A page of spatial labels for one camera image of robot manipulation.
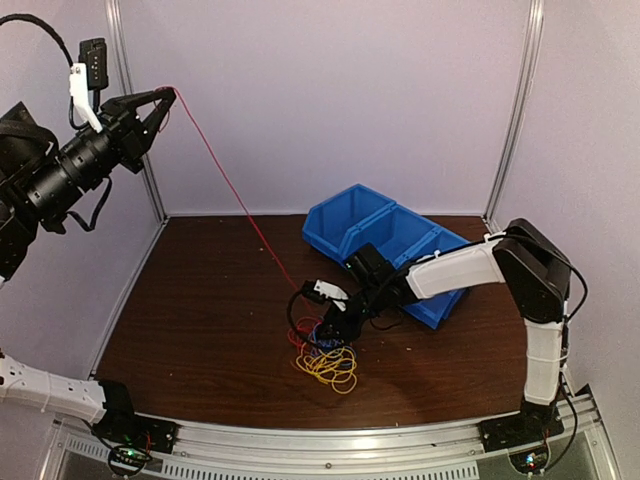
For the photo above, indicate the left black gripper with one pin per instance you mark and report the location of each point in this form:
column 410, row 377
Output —
column 126, row 132

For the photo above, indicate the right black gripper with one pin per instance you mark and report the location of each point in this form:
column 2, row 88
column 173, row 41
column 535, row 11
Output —
column 349, row 329

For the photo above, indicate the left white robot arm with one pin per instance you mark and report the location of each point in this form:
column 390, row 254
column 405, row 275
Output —
column 40, row 182

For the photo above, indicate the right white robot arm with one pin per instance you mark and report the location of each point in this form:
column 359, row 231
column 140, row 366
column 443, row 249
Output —
column 536, row 274

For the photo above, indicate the blue bin near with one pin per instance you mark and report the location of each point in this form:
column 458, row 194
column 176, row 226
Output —
column 433, row 311

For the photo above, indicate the blue bin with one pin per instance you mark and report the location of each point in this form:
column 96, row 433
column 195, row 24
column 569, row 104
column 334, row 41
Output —
column 327, row 223
column 433, row 311
column 394, row 232

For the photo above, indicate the blue bin far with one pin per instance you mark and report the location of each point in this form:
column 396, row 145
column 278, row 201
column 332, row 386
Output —
column 327, row 223

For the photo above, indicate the blue bin middle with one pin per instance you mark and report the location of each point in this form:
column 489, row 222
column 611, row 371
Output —
column 394, row 232

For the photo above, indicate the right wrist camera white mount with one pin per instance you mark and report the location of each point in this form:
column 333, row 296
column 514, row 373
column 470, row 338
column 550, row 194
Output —
column 320, row 291

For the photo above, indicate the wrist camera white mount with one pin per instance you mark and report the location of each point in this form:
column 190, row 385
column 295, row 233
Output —
column 87, row 79
column 320, row 291

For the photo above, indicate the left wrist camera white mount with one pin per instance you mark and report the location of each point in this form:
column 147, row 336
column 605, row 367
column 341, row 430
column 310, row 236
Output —
column 87, row 79

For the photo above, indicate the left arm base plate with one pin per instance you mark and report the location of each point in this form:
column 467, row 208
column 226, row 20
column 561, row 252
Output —
column 145, row 435

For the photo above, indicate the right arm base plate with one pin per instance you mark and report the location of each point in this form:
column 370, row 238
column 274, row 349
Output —
column 517, row 430

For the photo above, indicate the front aluminium rail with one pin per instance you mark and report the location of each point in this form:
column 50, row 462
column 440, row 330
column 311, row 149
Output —
column 451, row 450

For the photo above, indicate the right aluminium frame post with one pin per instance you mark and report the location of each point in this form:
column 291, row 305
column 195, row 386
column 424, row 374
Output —
column 528, row 65

